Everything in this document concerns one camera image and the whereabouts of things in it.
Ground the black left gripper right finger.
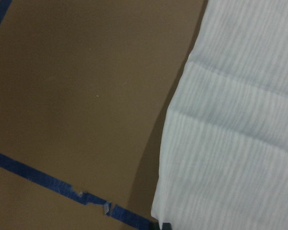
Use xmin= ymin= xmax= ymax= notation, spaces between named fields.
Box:
xmin=162 ymin=223 xmax=171 ymax=230

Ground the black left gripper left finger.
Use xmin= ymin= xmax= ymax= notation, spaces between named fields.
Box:
xmin=150 ymin=222 xmax=160 ymax=230

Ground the light blue button-up shirt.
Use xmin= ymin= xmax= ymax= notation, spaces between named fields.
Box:
xmin=151 ymin=0 xmax=288 ymax=230

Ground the brown paper table cover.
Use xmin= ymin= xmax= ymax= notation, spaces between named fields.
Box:
xmin=0 ymin=0 xmax=207 ymax=219

